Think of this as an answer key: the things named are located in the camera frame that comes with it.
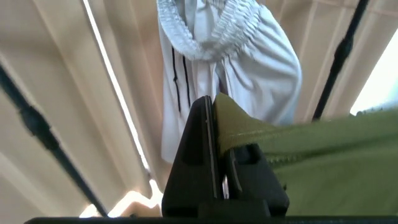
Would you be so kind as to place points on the black clothes rack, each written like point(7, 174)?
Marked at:
point(40, 130)

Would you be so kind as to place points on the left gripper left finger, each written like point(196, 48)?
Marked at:
point(189, 177)

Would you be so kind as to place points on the green garment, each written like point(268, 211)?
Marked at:
point(326, 171)

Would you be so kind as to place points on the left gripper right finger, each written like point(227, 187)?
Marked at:
point(258, 183)

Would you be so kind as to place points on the pale grey shorts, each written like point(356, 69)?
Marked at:
point(248, 68)

